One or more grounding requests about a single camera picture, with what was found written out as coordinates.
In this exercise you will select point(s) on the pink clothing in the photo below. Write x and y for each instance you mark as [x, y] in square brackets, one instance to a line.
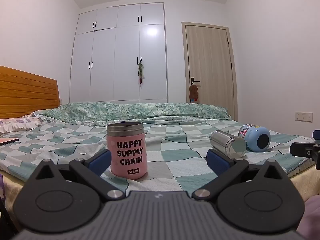
[311, 217]

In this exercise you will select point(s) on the orange wooden headboard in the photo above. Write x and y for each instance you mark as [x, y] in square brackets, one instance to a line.
[27, 95]

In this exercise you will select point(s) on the green floral quilt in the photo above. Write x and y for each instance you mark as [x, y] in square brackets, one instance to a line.
[140, 111]

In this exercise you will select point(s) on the light wooden door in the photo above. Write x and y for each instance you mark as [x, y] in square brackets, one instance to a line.
[210, 62]

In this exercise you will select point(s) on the pink steel cup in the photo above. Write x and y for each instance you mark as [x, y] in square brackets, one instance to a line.
[127, 152]

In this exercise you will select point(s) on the frilled floral pillow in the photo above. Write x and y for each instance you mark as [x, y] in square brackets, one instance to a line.
[17, 124]

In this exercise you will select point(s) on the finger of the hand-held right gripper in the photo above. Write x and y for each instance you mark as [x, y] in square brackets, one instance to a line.
[317, 134]
[300, 150]

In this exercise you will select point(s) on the blue patterned bottle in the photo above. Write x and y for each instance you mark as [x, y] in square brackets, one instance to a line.
[256, 138]

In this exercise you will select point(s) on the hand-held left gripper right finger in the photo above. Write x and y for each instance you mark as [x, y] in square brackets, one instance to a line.
[217, 162]

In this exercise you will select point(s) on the green hanging ornament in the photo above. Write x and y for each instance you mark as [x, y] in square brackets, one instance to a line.
[140, 70]

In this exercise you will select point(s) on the red flat book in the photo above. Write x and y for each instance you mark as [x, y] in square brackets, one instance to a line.
[7, 141]

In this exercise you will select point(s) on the green checked bedsheet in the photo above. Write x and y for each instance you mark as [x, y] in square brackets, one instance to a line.
[180, 150]

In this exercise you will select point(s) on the white wardrobe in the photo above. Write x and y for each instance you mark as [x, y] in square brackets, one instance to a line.
[117, 55]

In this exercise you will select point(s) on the white wall socket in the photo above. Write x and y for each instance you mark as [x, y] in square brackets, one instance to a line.
[303, 116]

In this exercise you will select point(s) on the plain steel cup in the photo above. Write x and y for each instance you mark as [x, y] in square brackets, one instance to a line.
[226, 145]

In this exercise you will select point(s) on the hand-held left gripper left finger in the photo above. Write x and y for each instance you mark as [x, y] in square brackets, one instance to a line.
[100, 162]

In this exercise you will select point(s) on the brown hanging pouch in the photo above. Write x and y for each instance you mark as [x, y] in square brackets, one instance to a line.
[194, 92]

